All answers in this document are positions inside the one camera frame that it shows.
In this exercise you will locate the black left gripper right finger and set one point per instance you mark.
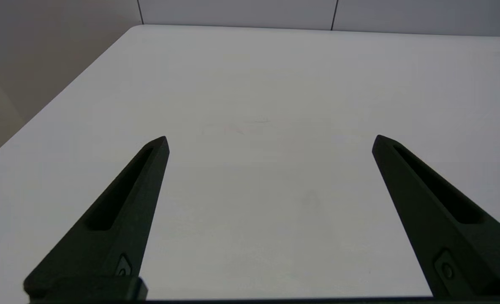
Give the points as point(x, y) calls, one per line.
point(444, 215)

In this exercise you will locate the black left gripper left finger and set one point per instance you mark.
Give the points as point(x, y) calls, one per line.
point(115, 219)

